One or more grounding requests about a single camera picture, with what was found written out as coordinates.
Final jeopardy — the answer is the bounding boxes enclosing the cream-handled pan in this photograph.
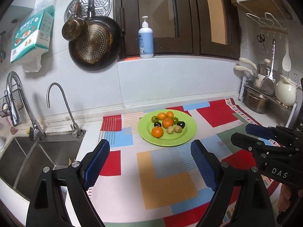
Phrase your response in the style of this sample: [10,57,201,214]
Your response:
[234,58,259,79]

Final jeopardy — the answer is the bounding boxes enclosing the wire sink basket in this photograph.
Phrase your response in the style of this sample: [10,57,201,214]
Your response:
[0,83,24,118]

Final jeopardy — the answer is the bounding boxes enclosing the dark wooden window frame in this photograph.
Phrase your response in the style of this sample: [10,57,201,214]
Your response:
[115,0,240,59]

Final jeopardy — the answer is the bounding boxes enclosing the yellow kiwi-like fruit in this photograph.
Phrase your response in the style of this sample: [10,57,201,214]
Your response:
[174,126,183,133]

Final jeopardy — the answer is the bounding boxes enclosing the green plate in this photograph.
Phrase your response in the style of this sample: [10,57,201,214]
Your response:
[138,110,197,147]

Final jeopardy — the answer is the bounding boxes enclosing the steel sink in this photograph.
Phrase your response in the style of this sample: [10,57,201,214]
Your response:
[1,134,83,200]

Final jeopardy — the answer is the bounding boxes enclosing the blue soap dispenser bottle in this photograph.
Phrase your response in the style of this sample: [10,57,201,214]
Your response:
[138,16,154,58]

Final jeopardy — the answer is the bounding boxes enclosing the colourful patterned mat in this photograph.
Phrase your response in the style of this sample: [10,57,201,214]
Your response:
[86,97,283,227]

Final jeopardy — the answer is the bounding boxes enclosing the tall kitchen faucet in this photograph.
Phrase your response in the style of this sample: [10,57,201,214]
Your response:
[5,71,47,141]

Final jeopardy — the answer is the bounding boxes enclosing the green fruit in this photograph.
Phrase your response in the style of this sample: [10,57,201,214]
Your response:
[172,117,179,125]

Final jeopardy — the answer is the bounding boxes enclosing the black scissors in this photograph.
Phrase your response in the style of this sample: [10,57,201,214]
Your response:
[256,33,266,49]

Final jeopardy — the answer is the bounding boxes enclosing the green-yellow fruit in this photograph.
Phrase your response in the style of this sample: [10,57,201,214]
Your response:
[151,115,159,123]

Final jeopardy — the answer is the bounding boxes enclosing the black frying pan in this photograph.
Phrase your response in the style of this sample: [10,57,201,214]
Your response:
[68,0,123,71]

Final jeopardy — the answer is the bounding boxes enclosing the dark plum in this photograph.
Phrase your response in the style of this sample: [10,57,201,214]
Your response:
[154,121,162,127]
[177,121,185,129]

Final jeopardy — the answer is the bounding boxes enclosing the small orange on plate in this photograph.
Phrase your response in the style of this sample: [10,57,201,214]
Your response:
[166,111,175,118]
[157,112,166,120]

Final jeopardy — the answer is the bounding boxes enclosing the steel spatula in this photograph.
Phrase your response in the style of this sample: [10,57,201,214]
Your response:
[260,39,276,95]

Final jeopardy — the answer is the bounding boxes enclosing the white ceramic kettle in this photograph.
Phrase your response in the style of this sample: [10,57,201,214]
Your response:
[275,75,297,107]

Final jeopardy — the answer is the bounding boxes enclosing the steel steamer rack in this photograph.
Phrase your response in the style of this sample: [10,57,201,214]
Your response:
[64,0,111,22]

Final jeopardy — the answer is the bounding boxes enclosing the small brass saucepan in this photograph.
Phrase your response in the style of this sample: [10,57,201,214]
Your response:
[62,0,88,42]

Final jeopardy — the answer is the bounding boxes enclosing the tan round fruit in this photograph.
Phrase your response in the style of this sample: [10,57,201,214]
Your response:
[166,126,175,134]

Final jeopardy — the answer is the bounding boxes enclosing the white rice spoon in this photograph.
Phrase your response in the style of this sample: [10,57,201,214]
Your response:
[282,38,291,72]

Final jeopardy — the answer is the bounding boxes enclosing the person's hand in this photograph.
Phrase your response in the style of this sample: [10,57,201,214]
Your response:
[277,184,292,213]

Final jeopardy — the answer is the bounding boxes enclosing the teal paper towel box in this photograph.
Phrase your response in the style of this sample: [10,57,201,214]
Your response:
[10,5,54,73]

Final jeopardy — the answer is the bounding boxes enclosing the steel pot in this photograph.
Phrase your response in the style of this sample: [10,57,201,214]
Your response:
[243,89,270,114]

